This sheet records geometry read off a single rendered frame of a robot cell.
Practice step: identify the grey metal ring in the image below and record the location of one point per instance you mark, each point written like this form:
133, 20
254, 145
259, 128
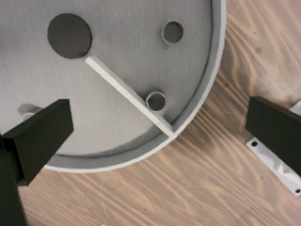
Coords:
30, 113
181, 27
156, 108

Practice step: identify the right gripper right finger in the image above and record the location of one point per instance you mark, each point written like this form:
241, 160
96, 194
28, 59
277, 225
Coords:
277, 128

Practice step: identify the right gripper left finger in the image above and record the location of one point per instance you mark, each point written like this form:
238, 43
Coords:
25, 150

